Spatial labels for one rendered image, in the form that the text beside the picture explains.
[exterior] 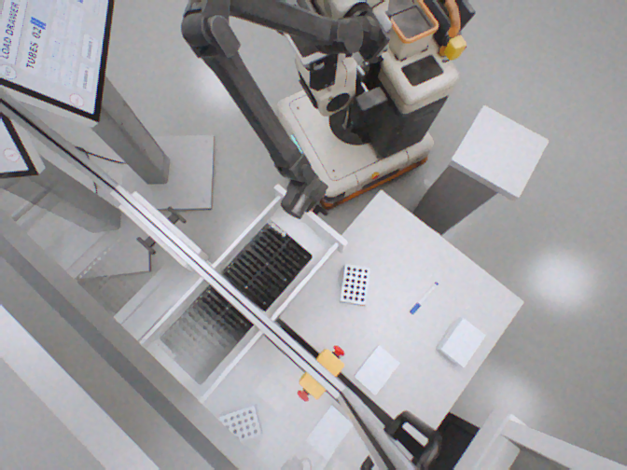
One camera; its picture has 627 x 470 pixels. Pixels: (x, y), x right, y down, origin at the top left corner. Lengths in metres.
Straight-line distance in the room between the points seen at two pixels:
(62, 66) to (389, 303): 1.25
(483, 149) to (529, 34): 1.67
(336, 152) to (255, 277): 1.01
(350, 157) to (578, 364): 1.60
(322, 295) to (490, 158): 0.81
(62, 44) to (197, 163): 1.04
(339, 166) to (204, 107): 0.97
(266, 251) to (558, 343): 1.74
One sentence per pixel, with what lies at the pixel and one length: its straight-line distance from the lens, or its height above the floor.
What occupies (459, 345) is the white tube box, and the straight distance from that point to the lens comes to 1.33.
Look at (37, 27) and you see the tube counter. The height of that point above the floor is 1.11.
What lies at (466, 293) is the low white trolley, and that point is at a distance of 1.41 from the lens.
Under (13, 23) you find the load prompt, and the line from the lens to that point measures 1.47.
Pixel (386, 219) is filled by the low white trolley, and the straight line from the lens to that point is 1.38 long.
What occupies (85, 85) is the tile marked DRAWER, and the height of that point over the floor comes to 1.00.
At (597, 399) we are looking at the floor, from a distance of 2.56.
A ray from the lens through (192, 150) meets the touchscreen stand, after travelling 2.35.
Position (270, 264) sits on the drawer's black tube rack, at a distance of 1.17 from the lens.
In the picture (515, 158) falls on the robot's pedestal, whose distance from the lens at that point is 1.64.
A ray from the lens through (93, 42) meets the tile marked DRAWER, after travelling 1.55.
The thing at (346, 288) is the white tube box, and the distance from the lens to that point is 1.26.
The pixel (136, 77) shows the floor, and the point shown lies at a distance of 2.76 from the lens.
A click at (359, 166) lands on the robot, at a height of 0.28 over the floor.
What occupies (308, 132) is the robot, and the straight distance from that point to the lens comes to 2.04.
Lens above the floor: 2.05
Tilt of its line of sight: 75 degrees down
